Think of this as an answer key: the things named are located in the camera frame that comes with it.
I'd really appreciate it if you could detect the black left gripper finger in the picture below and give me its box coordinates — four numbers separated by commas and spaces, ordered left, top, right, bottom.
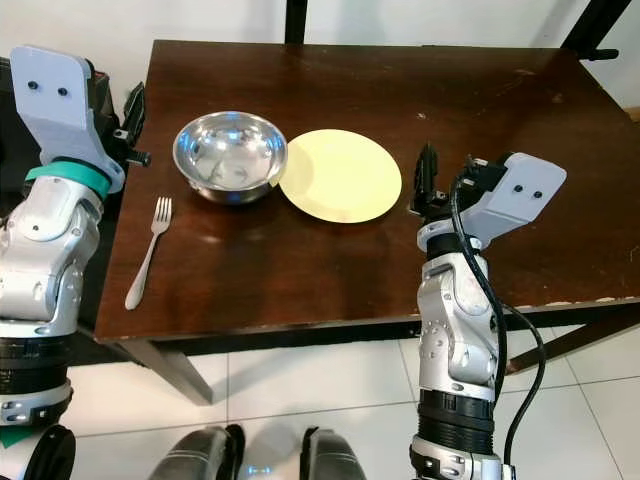
123, 81, 148, 141

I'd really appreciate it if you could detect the pale yellow plate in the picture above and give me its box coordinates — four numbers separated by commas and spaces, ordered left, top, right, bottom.
277, 128, 404, 225

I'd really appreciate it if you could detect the shiny steel bowl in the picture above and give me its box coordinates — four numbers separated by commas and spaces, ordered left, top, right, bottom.
171, 109, 289, 206

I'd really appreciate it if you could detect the silver metal fork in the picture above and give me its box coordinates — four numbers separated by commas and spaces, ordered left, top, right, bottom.
124, 195, 174, 311

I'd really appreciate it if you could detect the dark brown wooden table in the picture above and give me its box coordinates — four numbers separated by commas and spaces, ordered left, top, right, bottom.
89, 39, 640, 407

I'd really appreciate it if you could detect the grey right robot leg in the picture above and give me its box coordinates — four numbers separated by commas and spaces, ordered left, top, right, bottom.
294, 426, 373, 480

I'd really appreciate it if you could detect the grey robot leg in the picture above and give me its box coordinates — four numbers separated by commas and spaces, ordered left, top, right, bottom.
148, 424, 247, 480
294, 426, 373, 480

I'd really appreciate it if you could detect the grey left robot leg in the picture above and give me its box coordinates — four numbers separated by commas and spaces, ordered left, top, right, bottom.
148, 424, 247, 480

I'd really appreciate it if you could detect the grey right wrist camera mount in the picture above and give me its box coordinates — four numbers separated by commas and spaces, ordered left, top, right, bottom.
468, 152, 569, 251

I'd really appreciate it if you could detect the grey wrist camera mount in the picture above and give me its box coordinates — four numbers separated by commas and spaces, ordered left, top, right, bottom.
468, 152, 569, 251
9, 44, 127, 193

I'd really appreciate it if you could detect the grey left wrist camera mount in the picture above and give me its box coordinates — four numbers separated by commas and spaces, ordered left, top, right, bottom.
9, 44, 127, 193

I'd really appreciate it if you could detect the black upright post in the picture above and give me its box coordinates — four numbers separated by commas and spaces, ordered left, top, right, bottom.
284, 0, 310, 44

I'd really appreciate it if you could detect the black slanted post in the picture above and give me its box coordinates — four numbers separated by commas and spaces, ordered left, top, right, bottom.
558, 0, 623, 63

